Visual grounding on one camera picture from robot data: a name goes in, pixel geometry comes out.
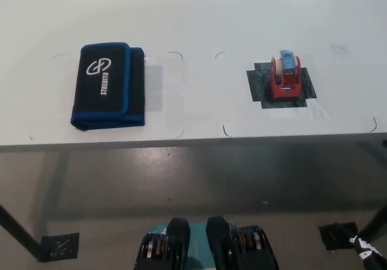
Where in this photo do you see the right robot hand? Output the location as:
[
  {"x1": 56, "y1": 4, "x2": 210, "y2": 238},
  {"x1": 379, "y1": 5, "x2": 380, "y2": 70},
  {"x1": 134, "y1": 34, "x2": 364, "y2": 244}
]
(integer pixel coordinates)
[{"x1": 350, "y1": 234, "x2": 385, "y2": 261}]

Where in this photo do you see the red tape dispenser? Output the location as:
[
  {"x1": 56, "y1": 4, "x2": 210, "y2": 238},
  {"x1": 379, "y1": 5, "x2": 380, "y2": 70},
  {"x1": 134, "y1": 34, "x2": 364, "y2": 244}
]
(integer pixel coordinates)
[{"x1": 270, "y1": 49, "x2": 302, "y2": 101}]

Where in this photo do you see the black floor tape patch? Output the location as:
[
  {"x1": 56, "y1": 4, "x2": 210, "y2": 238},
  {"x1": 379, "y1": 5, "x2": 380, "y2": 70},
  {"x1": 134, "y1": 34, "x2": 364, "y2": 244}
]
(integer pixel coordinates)
[
  {"x1": 317, "y1": 221, "x2": 360, "y2": 251},
  {"x1": 40, "y1": 231, "x2": 80, "y2": 263}
]

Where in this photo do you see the black tape patch on table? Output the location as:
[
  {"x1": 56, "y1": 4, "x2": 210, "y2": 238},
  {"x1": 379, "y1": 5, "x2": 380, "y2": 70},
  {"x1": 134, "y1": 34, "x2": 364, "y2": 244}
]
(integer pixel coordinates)
[{"x1": 246, "y1": 61, "x2": 317, "y2": 110}]

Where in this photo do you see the black blue fabric notebook case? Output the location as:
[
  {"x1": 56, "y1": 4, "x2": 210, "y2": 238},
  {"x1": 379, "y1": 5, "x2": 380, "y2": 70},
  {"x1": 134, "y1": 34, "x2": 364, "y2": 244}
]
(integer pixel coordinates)
[{"x1": 70, "y1": 42, "x2": 146, "y2": 131}]

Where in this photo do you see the black ribbed robot body block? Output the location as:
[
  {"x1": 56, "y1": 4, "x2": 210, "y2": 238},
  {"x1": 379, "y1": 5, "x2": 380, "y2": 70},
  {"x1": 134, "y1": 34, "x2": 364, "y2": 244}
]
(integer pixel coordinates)
[
  {"x1": 206, "y1": 215, "x2": 279, "y2": 270},
  {"x1": 137, "y1": 217, "x2": 192, "y2": 270}
]

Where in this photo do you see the teal robot body plate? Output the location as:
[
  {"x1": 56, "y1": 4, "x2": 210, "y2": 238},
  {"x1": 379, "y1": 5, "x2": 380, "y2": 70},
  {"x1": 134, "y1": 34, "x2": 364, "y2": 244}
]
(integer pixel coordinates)
[{"x1": 149, "y1": 220, "x2": 240, "y2": 270}]

